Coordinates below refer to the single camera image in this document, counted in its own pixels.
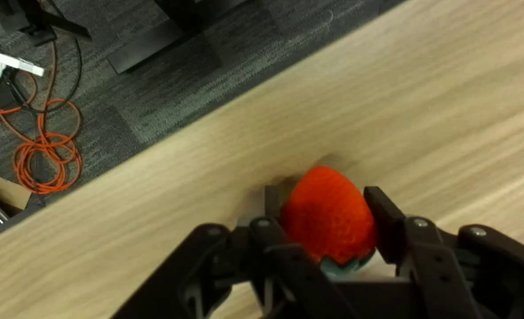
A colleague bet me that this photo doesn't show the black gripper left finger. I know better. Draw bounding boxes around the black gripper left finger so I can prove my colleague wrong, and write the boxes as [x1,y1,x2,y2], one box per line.
[110,184,361,319]

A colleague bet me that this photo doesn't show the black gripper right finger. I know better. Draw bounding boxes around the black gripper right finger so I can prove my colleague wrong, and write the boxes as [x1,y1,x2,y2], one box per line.
[363,184,524,319]

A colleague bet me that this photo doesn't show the orange ball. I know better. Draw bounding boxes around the orange ball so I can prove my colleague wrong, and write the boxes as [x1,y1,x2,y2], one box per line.
[278,164,379,267]

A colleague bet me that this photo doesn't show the brown cardboard piece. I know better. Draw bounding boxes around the brown cardboard piece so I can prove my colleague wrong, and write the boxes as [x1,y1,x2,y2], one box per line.
[0,169,34,214]

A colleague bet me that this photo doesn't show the black stand legs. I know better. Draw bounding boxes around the black stand legs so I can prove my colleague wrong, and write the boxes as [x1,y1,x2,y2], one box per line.
[0,0,94,45]

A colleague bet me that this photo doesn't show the orange floor cable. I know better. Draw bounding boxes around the orange floor cable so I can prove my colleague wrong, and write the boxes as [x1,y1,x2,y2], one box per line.
[0,68,85,198]

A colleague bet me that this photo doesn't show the black floor base plate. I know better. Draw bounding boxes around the black floor base plate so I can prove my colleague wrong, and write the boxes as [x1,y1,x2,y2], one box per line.
[106,0,259,76]

